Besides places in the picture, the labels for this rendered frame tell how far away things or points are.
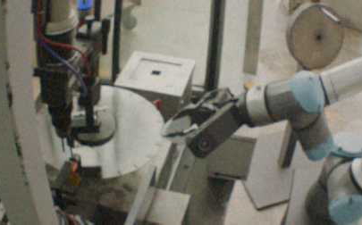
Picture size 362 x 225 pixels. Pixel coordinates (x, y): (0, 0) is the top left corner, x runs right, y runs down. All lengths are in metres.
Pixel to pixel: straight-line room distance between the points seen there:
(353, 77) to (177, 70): 0.62
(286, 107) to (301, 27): 1.10
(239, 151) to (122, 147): 0.32
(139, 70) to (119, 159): 0.42
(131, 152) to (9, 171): 0.80
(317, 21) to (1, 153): 1.80
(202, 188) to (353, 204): 0.48
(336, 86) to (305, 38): 0.98
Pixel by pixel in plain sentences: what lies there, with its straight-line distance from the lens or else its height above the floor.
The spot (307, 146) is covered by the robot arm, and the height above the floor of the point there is 1.08.
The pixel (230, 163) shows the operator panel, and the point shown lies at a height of 0.80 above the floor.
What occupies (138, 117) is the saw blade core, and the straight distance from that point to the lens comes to 1.20.
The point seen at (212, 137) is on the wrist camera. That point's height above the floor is 1.09.
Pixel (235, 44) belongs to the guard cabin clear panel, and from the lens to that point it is 1.50.
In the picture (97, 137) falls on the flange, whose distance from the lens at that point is 1.14.
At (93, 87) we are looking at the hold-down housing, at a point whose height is 1.12.
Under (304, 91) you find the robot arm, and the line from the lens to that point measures 0.89.
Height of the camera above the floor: 1.69
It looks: 37 degrees down
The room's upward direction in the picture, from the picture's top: 4 degrees clockwise
